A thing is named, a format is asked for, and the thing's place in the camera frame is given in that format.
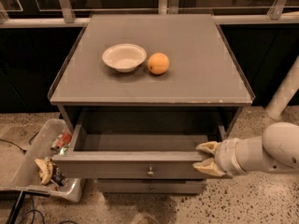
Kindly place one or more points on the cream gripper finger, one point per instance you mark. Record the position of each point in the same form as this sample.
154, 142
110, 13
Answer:
208, 167
209, 147

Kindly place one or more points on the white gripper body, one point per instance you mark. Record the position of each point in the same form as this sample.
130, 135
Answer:
226, 156

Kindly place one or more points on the grey top drawer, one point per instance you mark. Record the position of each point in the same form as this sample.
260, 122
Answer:
140, 142

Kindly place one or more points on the grey drawer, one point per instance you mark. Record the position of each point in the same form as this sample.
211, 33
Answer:
140, 142
151, 186

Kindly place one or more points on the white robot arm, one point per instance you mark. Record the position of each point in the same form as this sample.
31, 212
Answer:
276, 151

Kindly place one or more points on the grey drawer cabinet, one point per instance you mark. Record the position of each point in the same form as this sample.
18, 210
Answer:
202, 72

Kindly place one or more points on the grey bottom drawer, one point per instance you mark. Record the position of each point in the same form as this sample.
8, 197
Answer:
151, 186

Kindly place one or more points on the orange fruit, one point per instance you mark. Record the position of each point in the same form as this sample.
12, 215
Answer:
158, 63

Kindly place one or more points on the white paper bowl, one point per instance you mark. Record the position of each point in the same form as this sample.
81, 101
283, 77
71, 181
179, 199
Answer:
124, 57

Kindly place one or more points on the green snack packet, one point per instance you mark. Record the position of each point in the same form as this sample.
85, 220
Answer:
63, 150

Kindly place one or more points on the dark blue snack bag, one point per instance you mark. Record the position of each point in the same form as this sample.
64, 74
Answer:
58, 178

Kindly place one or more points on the tan crumpled snack bag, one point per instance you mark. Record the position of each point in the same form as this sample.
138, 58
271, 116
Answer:
45, 170

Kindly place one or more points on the clear plastic bin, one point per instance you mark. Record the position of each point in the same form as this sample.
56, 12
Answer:
27, 178

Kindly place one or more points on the black bar on floor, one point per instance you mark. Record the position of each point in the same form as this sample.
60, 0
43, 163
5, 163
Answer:
17, 196

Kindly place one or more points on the metal railing frame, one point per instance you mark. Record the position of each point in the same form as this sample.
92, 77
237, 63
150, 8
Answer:
75, 13

